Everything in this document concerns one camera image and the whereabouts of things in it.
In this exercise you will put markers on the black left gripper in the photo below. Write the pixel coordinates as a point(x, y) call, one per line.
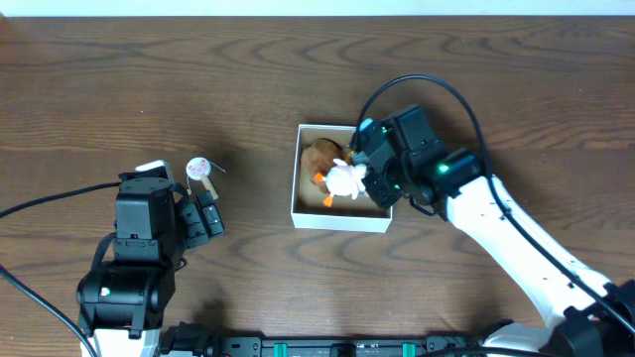
point(199, 218)

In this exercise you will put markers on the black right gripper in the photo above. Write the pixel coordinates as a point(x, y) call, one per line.
point(373, 181)

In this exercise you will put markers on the pink white duck figure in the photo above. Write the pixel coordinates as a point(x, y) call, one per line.
point(343, 180)

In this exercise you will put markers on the brown plush toy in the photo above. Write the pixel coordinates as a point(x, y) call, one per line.
point(318, 158)

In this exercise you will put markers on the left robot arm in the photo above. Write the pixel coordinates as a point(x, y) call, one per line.
point(122, 299)

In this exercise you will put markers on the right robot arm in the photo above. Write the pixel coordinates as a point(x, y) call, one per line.
point(584, 313)

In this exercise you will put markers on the pig face rattle drum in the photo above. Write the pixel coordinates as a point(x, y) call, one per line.
point(200, 169)

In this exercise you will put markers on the white cardboard box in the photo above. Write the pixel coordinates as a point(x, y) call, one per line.
point(346, 214)

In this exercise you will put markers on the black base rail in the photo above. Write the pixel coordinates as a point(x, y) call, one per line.
point(189, 340)

